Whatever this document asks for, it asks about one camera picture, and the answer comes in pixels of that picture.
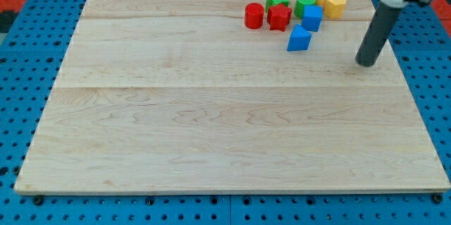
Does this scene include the red cylinder block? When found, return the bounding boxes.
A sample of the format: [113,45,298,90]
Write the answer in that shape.
[245,2,264,29]

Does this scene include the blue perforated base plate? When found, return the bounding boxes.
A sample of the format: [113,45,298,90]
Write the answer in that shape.
[1,0,450,224]

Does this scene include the blue triangle block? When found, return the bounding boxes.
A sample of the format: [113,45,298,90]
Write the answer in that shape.
[287,25,311,51]

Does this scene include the yellow hexagon block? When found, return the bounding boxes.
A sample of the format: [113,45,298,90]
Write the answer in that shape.
[323,0,347,18]

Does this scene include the light wooden board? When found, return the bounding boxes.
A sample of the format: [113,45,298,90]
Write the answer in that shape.
[15,0,450,195]

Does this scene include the green cylinder block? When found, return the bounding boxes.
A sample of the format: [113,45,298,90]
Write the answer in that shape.
[295,0,316,18]

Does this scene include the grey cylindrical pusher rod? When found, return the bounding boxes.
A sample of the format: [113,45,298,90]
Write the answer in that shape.
[355,1,402,67]

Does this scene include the blue cube block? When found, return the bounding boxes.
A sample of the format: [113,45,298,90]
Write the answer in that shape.
[301,5,323,32]

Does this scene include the red star block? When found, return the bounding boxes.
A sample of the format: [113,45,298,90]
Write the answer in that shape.
[267,4,292,32]

